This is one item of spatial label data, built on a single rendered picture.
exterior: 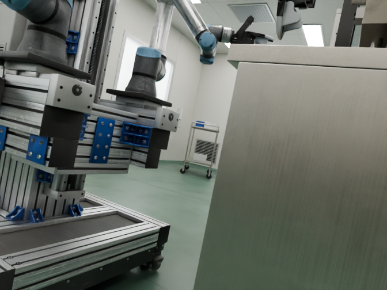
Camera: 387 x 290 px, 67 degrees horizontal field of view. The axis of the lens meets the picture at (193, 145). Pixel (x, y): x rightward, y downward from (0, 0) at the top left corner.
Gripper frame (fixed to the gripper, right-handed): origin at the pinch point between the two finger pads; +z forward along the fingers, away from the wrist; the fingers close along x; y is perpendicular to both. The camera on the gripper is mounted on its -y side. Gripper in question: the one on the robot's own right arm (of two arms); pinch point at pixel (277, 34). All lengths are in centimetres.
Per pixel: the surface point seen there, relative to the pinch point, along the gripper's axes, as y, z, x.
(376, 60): 23.4, 10.9, -16.0
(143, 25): -331, -146, 327
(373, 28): 21.7, 1.5, -7.7
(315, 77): 13.6, 15.0, -16.0
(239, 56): -2.9, 11.5, -16.0
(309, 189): 16.7, 36.6, -16.0
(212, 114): -277, -34, 566
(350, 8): 13, -28, 43
